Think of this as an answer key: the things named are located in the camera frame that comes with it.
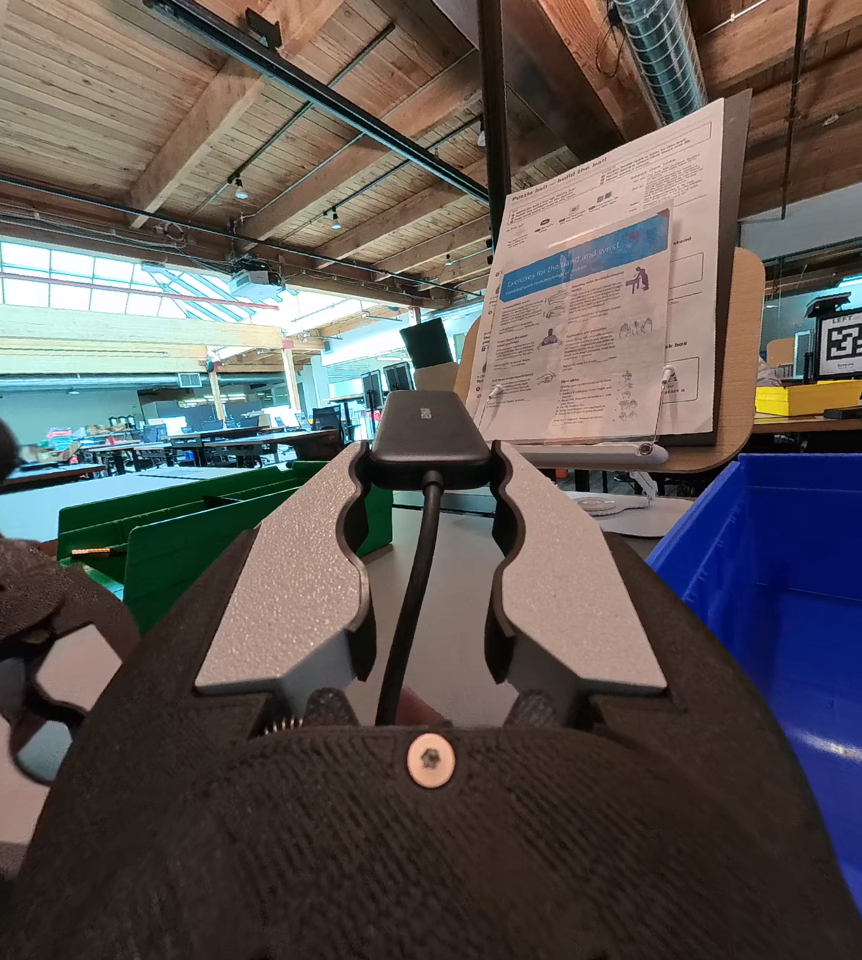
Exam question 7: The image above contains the black monitor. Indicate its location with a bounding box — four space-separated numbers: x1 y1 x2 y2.
399 318 456 371

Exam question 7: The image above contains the hand exercise sheet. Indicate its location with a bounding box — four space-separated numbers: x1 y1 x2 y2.
472 198 676 444

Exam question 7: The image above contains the white table with wooden edge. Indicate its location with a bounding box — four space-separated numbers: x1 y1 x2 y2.
0 463 293 543

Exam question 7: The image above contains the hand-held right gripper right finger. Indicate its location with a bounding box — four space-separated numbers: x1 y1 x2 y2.
485 441 668 721

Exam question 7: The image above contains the ceiling projector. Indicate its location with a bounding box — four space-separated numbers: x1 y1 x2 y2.
227 257 287 300

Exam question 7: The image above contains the dark grey usb hub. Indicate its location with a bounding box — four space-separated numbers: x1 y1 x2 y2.
368 390 492 727

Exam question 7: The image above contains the yellow plastic bin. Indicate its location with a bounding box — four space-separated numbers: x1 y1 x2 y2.
753 378 862 419

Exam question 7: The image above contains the silver ventilation duct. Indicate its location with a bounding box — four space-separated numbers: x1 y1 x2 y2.
609 0 710 127

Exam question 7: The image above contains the wooden document stand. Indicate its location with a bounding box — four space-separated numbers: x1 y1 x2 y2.
452 88 767 520

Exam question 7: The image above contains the black and white tag marker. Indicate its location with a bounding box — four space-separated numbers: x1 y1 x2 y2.
815 303 862 381

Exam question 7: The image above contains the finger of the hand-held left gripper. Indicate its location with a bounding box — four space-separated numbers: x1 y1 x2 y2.
30 624 125 714
14 717 76 786

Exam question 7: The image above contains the blue plastic bin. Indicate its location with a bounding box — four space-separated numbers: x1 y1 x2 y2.
644 452 862 960

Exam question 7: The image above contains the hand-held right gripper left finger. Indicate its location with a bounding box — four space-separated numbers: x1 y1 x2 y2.
194 441 378 714

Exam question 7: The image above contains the black vertical pole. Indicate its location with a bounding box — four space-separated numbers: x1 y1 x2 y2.
476 0 515 237

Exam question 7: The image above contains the green plastic bin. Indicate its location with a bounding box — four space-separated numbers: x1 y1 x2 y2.
56 459 395 637

